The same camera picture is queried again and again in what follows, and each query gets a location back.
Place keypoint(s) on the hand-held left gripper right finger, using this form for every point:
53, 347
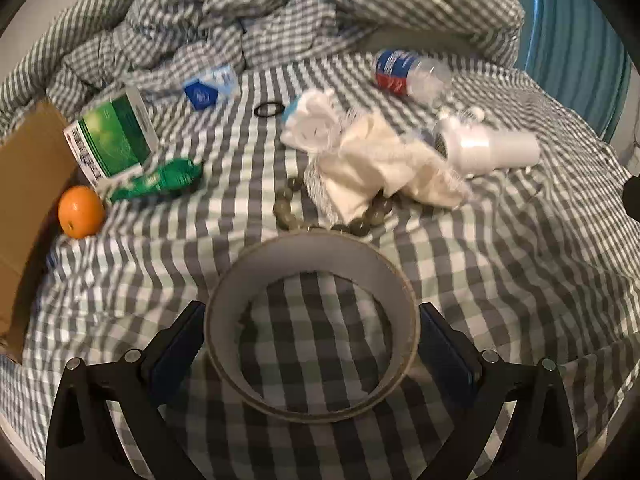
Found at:
445, 355

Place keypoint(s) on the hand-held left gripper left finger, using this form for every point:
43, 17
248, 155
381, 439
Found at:
176, 355

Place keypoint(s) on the clear tape roll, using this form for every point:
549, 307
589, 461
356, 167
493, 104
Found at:
310, 255

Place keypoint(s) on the brown cardboard box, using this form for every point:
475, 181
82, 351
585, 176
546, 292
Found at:
30, 185

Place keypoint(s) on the green white medicine box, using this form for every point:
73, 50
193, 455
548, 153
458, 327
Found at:
112, 135

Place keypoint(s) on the plastic bottle blue red label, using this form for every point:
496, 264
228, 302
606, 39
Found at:
400, 72

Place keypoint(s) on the orange fruit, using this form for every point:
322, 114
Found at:
81, 211

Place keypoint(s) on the green foil packet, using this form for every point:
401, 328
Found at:
160, 177

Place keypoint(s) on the white fringed cloth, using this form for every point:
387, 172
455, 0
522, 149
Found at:
370, 160

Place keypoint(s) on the white plastic bottle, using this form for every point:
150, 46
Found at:
480, 147

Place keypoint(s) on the white sock blue cuff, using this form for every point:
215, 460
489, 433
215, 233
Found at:
312, 125

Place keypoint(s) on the small blue white carton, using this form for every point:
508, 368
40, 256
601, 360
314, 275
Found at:
207, 89

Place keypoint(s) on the teal curtain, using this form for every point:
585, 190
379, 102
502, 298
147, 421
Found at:
570, 35

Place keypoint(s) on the grey checkered blanket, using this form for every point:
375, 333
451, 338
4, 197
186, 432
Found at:
280, 5

